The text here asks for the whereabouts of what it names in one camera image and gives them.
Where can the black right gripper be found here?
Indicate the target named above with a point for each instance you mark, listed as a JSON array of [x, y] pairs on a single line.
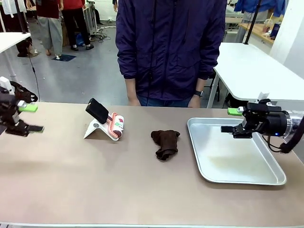
[[266, 118]]

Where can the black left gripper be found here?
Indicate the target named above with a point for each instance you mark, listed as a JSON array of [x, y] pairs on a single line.
[[8, 109]]

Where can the dark brown cloth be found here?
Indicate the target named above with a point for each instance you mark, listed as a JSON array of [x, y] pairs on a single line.
[[166, 142]]

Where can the person's right forearm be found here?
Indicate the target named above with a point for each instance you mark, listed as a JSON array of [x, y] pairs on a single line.
[[130, 86]]

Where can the person's left forearm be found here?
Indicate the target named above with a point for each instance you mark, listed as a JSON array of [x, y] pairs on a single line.
[[201, 85]]

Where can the person's left hand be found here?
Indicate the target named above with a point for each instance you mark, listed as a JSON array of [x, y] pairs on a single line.
[[194, 102]]

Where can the person's right hand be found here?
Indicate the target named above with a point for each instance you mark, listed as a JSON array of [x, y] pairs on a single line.
[[133, 101]]

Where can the silver metal tray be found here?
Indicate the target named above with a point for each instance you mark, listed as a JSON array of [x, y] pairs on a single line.
[[237, 164]]

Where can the black wristwatch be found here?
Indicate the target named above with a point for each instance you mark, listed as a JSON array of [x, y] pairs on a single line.
[[199, 93]]

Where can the white lint roller stand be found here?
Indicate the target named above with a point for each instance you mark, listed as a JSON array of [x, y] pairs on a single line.
[[95, 129]]

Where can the blue floor mat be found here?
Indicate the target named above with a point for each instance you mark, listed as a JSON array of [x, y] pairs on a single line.
[[63, 57]]

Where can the blue jeans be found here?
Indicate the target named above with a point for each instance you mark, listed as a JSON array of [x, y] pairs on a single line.
[[164, 102]]

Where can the small white table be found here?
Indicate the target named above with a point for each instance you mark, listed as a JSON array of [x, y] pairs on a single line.
[[12, 39]]

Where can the wooden desk with drinks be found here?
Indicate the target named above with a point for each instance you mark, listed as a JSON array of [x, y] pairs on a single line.
[[255, 29]]

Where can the blue plastic bag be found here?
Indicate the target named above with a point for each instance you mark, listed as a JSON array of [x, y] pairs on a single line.
[[79, 40]]

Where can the bystander in grey trousers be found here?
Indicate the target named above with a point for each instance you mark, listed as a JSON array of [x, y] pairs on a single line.
[[48, 23]]

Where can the blue drink can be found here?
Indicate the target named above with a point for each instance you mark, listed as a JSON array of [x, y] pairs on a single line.
[[275, 30]]

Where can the black slanted pole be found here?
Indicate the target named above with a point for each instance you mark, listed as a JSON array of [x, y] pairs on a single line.
[[252, 22]]

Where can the clear plastic drink cup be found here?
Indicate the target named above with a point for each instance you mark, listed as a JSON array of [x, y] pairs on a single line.
[[268, 25]]

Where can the black upright pole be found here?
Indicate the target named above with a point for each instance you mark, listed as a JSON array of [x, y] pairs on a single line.
[[23, 16]]

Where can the person in navy jacket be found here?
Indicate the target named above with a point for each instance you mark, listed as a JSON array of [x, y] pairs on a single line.
[[168, 42]]

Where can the bystander in red top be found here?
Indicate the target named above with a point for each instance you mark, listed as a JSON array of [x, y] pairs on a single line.
[[76, 21]]

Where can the white hanging garment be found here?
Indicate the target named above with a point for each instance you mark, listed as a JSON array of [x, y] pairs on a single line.
[[12, 7]]

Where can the bystander in blue jacket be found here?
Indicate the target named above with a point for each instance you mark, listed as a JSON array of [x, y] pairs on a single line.
[[256, 7]]

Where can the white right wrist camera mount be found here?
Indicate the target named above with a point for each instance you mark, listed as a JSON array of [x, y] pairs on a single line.
[[263, 97]]

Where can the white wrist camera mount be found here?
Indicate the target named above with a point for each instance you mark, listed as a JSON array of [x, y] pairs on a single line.
[[5, 83], [263, 97]]

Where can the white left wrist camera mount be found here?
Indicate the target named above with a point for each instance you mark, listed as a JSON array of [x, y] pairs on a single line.
[[5, 83]]

